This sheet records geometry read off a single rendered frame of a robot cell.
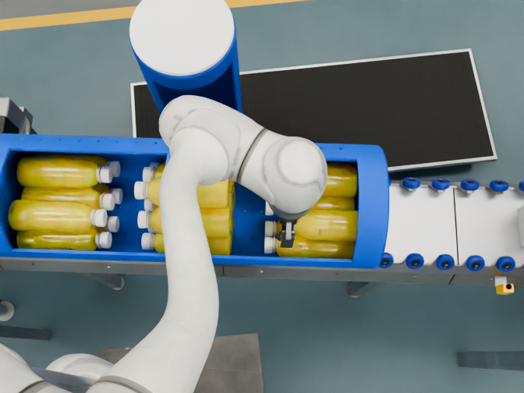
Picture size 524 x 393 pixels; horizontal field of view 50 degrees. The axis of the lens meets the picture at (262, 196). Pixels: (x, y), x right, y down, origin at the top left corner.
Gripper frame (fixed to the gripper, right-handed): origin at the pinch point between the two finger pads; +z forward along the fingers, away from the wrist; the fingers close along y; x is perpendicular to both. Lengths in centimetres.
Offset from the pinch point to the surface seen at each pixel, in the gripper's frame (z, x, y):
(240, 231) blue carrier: 18.3, 10.7, 1.0
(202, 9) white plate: 11, 23, 60
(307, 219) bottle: 0.1, -4.7, 0.6
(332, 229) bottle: 0.2, -10.2, -1.4
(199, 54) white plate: 11, 23, 46
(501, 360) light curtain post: 72, -75, -28
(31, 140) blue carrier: -5, 56, 15
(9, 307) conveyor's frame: 114, 108, -14
